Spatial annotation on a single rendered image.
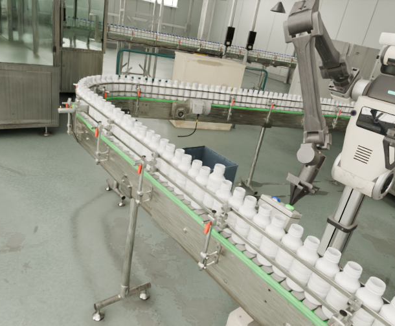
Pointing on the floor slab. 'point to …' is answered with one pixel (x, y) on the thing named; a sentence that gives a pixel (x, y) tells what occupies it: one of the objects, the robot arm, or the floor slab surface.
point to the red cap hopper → (143, 25)
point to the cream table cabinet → (207, 70)
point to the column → (204, 20)
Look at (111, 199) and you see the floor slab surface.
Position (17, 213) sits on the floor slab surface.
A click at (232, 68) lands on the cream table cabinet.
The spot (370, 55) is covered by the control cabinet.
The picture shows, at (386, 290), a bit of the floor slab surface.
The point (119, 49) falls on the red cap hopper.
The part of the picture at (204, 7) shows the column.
